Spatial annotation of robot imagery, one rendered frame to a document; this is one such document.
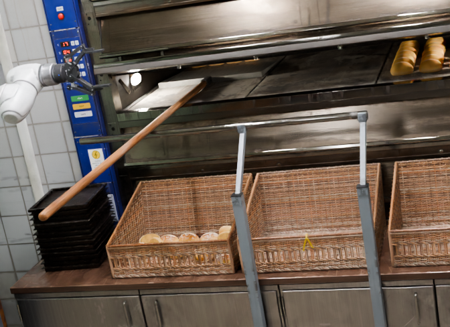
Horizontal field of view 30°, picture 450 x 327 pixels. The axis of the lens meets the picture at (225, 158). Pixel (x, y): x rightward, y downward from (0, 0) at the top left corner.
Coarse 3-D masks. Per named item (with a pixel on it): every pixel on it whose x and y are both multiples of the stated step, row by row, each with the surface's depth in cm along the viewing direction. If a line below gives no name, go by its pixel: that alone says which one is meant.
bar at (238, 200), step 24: (264, 120) 332; (288, 120) 328; (312, 120) 325; (336, 120) 323; (360, 120) 319; (240, 144) 332; (360, 144) 315; (240, 168) 326; (360, 168) 310; (240, 192) 322; (360, 192) 305; (240, 216) 321; (360, 216) 308; (240, 240) 325; (384, 312) 321
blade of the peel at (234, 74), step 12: (180, 72) 462; (192, 72) 455; (204, 72) 449; (216, 72) 443; (228, 72) 438; (240, 72) 432; (252, 72) 414; (264, 72) 418; (168, 84) 429; (180, 84) 427; (192, 84) 425
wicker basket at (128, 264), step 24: (144, 192) 393; (168, 192) 389; (192, 192) 385; (216, 192) 382; (144, 216) 393; (192, 216) 386; (216, 216) 382; (120, 240) 367; (216, 240) 339; (120, 264) 355; (144, 264) 352; (168, 264) 361; (192, 264) 346; (216, 264) 343
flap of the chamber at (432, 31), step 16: (400, 32) 328; (416, 32) 327; (432, 32) 325; (448, 32) 332; (272, 48) 344; (288, 48) 342; (304, 48) 340; (320, 48) 353; (144, 64) 362; (160, 64) 359; (176, 64) 357
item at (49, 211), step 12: (204, 84) 410; (192, 96) 393; (156, 120) 350; (144, 132) 336; (132, 144) 323; (120, 156) 312; (96, 168) 295; (84, 180) 285; (72, 192) 275; (60, 204) 267; (48, 216) 260
